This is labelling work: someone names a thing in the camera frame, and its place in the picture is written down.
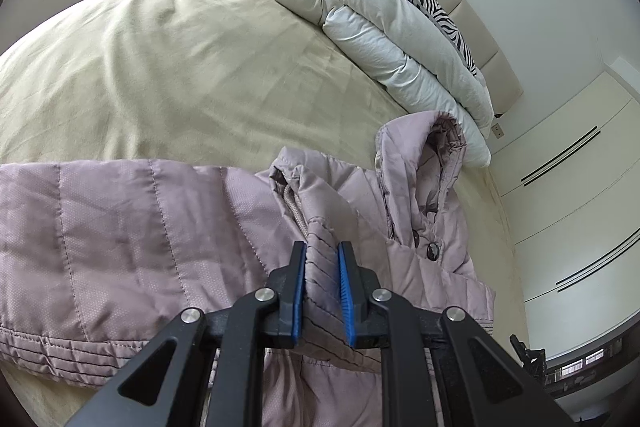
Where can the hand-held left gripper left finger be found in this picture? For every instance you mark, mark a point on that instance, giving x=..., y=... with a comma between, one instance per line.
x=299, y=292

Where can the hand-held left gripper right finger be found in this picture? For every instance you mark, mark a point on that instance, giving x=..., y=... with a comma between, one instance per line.
x=346, y=292

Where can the white wardrobe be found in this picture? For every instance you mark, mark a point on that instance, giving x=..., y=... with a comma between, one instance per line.
x=575, y=207

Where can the cream padded headboard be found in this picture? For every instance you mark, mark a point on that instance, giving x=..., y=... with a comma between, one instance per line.
x=480, y=22

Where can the bed with beige sheet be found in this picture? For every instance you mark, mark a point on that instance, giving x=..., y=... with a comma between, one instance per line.
x=150, y=72

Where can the small wall socket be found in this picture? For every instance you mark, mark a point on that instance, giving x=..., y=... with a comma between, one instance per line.
x=498, y=130

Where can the white folded duvet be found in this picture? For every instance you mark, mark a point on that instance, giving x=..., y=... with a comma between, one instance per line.
x=370, y=17

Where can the pink quilted puffer jacket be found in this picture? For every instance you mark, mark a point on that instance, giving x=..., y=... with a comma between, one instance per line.
x=125, y=232

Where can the black stand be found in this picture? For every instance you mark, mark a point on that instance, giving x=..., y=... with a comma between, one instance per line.
x=530, y=359

